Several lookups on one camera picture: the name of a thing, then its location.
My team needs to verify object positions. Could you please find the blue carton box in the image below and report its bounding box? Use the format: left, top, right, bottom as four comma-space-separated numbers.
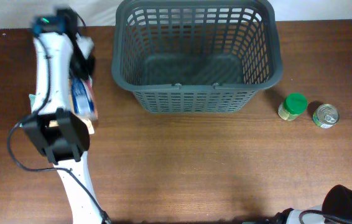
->
71, 78, 98, 121

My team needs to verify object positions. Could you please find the grey plastic basket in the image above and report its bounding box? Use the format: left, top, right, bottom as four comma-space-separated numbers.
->
111, 0, 283, 113

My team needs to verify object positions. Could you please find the right black cable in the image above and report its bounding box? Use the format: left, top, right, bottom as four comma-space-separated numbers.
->
299, 208, 352, 224

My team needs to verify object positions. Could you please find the silver tin can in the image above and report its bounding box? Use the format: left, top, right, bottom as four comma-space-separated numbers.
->
312, 104, 340, 129

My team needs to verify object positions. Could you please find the black cable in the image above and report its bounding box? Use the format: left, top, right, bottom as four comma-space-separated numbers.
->
299, 208, 352, 224
6, 12, 111, 224

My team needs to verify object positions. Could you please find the tan food pouch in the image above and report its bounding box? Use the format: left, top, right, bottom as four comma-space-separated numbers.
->
49, 118, 95, 135

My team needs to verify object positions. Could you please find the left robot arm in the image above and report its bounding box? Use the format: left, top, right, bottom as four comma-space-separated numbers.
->
17, 7, 111, 223

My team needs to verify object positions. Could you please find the teal snack packet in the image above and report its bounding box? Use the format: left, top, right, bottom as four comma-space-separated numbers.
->
19, 94, 36, 127

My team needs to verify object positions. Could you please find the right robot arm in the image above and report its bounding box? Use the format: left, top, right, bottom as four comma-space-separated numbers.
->
265, 185, 352, 224

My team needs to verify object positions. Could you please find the left black cable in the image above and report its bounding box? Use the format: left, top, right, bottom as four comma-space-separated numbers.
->
6, 12, 111, 224

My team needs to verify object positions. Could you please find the green lid jar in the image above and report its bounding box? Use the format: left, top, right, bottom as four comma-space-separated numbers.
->
278, 93, 308, 121

